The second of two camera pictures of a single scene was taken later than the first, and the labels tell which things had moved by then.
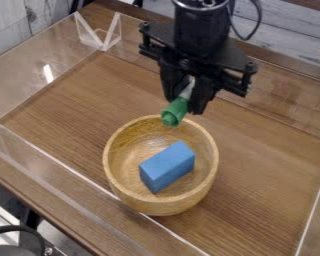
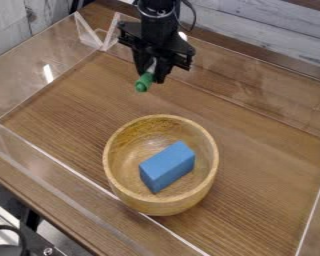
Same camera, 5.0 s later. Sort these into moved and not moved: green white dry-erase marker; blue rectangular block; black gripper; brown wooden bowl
Moved: black gripper; green white dry-erase marker
Not moved: blue rectangular block; brown wooden bowl
